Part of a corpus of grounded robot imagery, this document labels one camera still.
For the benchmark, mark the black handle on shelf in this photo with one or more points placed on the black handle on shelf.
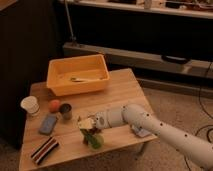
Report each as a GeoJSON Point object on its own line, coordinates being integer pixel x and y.
{"type": "Point", "coordinates": [176, 60]}

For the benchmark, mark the utensil inside bin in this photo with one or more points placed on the utensil inside bin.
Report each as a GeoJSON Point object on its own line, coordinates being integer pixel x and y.
{"type": "Point", "coordinates": [73, 79]}

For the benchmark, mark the yellow plastic bin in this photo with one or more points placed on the yellow plastic bin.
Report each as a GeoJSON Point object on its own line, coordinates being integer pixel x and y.
{"type": "Point", "coordinates": [91, 67]}

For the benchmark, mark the orange fruit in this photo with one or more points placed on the orange fruit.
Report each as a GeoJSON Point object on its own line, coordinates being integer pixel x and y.
{"type": "Point", "coordinates": [54, 106]}

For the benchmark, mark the green plastic cup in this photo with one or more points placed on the green plastic cup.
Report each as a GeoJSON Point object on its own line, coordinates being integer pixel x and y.
{"type": "Point", "coordinates": [100, 139]}

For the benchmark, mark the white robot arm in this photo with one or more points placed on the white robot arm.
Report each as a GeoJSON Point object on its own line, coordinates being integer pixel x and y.
{"type": "Point", "coordinates": [196, 149]}

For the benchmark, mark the white paper cup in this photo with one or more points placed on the white paper cup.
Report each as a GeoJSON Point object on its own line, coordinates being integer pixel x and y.
{"type": "Point", "coordinates": [30, 105]}

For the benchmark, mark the blue sponge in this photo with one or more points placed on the blue sponge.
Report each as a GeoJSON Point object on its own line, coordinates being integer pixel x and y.
{"type": "Point", "coordinates": [48, 124]}

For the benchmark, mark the striped rectangular packet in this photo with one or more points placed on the striped rectangular packet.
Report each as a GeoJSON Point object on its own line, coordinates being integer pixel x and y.
{"type": "Point", "coordinates": [46, 148]}

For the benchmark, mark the metal stand pole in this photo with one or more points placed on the metal stand pole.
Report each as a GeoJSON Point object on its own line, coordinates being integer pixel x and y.
{"type": "Point", "coordinates": [72, 36]}

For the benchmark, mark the dark metal can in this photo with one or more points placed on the dark metal can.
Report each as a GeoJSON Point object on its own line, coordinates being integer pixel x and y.
{"type": "Point", "coordinates": [66, 111]}

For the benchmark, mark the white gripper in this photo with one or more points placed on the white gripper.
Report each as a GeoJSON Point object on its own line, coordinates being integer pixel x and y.
{"type": "Point", "coordinates": [87, 123]}

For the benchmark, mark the blue white cloth pouch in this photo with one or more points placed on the blue white cloth pouch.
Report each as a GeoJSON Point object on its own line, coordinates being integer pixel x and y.
{"type": "Point", "coordinates": [140, 132]}

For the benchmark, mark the wooden table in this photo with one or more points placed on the wooden table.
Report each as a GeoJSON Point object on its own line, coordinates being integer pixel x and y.
{"type": "Point", "coordinates": [122, 89]}

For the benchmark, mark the green pepper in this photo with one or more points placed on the green pepper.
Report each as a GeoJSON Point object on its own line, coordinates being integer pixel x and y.
{"type": "Point", "coordinates": [82, 131]}

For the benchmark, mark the long low shelf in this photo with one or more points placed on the long low shelf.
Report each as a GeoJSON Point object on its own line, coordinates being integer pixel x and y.
{"type": "Point", "coordinates": [140, 60]}

